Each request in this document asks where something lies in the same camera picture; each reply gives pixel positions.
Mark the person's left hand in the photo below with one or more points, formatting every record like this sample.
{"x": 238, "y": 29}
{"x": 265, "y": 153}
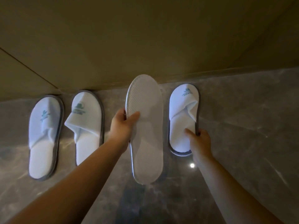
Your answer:
{"x": 121, "y": 129}

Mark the person's left thumb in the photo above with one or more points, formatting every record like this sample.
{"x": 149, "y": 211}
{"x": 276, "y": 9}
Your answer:
{"x": 133, "y": 118}

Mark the person's right thumb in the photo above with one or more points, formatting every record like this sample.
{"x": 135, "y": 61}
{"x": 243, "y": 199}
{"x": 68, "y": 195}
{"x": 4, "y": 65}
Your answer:
{"x": 190, "y": 134}

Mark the white slipper showing textured sole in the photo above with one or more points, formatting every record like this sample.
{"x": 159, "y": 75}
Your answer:
{"x": 146, "y": 128}

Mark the white slipper with grey trim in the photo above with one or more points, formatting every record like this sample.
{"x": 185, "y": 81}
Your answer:
{"x": 44, "y": 137}
{"x": 182, "y": 114}
{"x": 86, "y": 123}

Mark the person's right forearm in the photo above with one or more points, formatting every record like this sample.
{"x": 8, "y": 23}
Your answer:
{"x": 230, "y": 191}

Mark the person's left forearm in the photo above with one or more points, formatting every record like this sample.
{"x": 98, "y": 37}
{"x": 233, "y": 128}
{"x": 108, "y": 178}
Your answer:
{"x": 70, "y": 186}

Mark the person's right hand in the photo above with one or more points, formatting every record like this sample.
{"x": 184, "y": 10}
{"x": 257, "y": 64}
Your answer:
{"x": 201, "y": 145}

